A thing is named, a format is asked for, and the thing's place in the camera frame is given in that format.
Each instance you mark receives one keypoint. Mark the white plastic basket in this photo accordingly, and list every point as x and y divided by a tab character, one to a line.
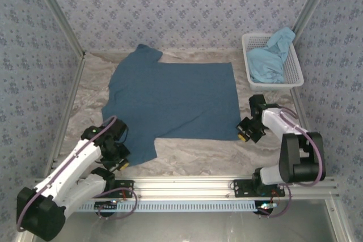
296	69

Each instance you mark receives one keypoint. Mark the light blue t-shirt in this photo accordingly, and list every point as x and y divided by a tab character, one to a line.
266	63

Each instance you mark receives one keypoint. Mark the aluminium lower frame bar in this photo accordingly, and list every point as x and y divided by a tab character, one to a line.
337	219

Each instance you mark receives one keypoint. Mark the small circuit board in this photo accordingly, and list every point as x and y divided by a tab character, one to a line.
106	205
265	207

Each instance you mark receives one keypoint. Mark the aluminium cross rail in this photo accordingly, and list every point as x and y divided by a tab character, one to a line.
181	186

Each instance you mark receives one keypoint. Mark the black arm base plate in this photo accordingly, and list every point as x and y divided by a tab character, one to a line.
124	192
244	189

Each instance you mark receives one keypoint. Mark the dark blue t-shirt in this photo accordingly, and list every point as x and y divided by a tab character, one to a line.
170	97

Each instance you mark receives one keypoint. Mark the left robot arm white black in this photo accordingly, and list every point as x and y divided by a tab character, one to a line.
71	168

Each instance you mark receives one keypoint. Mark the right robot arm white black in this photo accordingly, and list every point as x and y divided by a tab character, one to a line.
272	120

